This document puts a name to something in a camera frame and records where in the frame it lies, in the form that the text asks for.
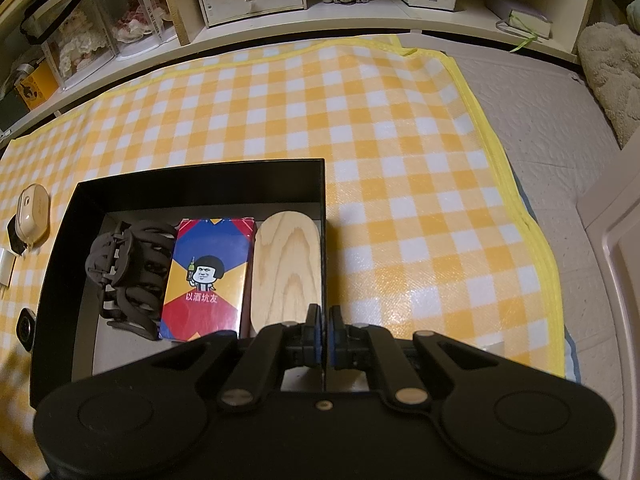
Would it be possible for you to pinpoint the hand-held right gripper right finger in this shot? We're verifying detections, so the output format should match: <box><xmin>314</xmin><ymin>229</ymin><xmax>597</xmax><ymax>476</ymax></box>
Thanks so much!
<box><xmin>327</xmin><ymin>306</ymin><xmax>497</xmax><ymax>409</ymax></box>

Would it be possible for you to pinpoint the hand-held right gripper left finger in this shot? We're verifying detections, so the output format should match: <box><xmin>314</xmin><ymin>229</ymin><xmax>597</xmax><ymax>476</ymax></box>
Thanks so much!
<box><xmin>145</xmin><ymin>304</ymin><xmax>327</xmax><ymax>414</ymax></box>

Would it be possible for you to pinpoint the oval wooden piece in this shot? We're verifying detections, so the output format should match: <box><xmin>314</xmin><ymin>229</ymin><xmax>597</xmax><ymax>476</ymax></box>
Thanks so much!
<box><xmin>248</xmin><ymin>211</ymin><xmax>322</xmax><ymax>339</ymax></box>

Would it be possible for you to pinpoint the red and blue card box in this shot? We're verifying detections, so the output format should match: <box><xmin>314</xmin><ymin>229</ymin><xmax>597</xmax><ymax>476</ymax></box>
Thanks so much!
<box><xmin>157</xmin><ymin>216</ymin><xmax>257</xmax><ymax>343</ymax></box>

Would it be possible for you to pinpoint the dark hair claw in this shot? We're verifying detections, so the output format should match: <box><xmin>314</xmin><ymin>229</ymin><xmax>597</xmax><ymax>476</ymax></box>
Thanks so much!
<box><xmin>84</xmin><ymin>220</ymin><xmax>179</xmax><ymax>342</ymax></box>

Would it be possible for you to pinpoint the beige earbuds case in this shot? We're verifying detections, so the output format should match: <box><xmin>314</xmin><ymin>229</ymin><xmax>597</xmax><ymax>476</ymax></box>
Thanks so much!
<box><xmin>8</xmin><ymin>185</ymin><xmax>51</xmax><ymax>252</ymax></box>

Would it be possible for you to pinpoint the yellow checked mat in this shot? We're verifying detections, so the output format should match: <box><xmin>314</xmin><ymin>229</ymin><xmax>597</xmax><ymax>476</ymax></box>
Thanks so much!
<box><xmin>0</xmin><ymin>34</ymin><xmax>571</xmax><ymax>461</ymax></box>

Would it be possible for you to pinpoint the pale pink door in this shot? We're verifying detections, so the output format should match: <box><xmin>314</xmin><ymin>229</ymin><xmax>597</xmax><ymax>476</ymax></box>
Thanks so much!
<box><xmin>577</xmin><ymin>160</ymin><xmax>640</xmax><ymax>480</ymax></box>

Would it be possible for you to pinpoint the black smartwatch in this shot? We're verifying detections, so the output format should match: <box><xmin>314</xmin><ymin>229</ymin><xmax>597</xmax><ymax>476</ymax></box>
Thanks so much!
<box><xmin>15</xmin><ymin>309</ymin><xmax>39</xmax><ymax>352</ymax></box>

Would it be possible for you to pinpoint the black charger plug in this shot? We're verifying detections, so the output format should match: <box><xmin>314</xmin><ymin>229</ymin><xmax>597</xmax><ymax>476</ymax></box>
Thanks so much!
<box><xmin>7</xmin><ymin>215</ymin><xmax>31</xmax><ymax>259</ymax></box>

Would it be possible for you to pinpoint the white charger plug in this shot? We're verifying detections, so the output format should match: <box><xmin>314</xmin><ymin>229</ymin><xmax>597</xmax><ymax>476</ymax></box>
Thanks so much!
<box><xmin>0</xmin><ymin>247</ymin><xmax>19</xmax><ymax>292</ymax></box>

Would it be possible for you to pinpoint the wooden shelf unit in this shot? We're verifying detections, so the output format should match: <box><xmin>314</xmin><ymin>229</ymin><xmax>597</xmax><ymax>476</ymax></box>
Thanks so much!
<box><xmin>0</xmin><ymin>0</ymin><xmax>603</xmax><ymax>142</ymax></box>

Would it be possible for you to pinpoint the clear doll case pink dress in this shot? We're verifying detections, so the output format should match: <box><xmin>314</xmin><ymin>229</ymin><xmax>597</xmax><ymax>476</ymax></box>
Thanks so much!
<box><xmin>87</xmin><ymin>0</ymin><xmax>179</xmax><ymax>57</ymax></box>

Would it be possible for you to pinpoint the purple notebook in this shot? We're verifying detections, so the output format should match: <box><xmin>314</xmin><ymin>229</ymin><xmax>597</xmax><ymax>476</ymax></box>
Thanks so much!
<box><xmin>487</xmin><ymin>0</ymin><xmax>554</xmax><ymax>54</ymax></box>

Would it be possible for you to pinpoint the clear doll case white dress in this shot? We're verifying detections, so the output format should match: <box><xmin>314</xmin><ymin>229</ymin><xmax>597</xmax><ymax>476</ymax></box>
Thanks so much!
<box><xmin>40</xmin><ymin>0</ymin><xmax>121</xmax><ymax>94</ymax></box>

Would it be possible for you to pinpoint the yellow box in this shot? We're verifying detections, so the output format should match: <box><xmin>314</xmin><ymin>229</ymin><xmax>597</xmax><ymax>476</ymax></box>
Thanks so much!
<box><xmin>15</xmin><ymin>60</ymin><xmax>59</xmax><ymax>112</ymax></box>

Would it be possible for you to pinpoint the black storage box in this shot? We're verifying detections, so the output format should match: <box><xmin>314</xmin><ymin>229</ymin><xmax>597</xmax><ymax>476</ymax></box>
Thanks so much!
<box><xmin>0</xmin><ymin>94</ymin><xmax>27</xmax><ymax>134</ymax></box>

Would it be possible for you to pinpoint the beige fluffy cushion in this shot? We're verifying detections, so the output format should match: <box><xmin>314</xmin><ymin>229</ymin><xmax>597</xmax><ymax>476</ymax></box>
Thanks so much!
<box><xmin>577</xmin><ymin>22</ymin><xmax>640</xmax><ymax>151</ymax></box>

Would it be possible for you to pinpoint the black strap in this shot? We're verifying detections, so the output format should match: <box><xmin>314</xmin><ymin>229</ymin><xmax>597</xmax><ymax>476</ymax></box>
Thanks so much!
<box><xmin>20</xmin><ymin>0</ymin><xmax>93</xmax><ymax>47</ymax></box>

